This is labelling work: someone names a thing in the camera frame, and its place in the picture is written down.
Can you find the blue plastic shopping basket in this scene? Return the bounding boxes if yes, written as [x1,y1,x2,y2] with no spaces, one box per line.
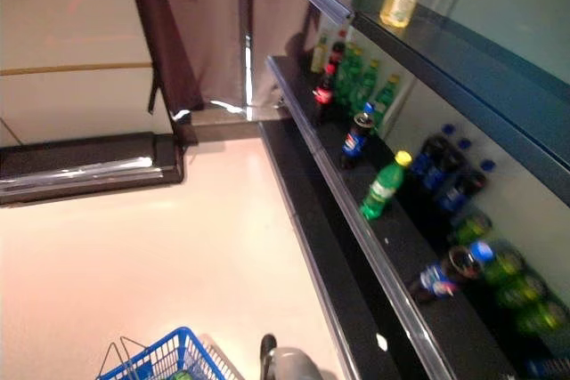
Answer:
[95,326,213,380]

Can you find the pepsi cola bottle blue cap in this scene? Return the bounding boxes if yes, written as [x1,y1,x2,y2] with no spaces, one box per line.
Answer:
[339,101,378,171]
[422,138,473,197]
[434,159,498,214]
[409,124,458,181]
[409,240,495,303]

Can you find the blue cookie box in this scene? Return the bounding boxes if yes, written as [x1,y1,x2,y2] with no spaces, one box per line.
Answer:
[525,355,570,379]

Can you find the black store shelf clear rail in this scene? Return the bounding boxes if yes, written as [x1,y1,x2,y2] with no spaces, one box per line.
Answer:
[257,0,570,380]

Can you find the cola bottle red label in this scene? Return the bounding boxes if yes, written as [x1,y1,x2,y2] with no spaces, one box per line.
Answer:
[311,62,338,125]
[328,30,348,69]

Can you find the metal wire basket handle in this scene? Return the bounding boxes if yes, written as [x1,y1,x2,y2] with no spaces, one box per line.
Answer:
[95,342,134,380]
[118,335,151,366]

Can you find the dark brown shelf unit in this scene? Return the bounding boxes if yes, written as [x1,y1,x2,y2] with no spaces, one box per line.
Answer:
[0,0,206,210]

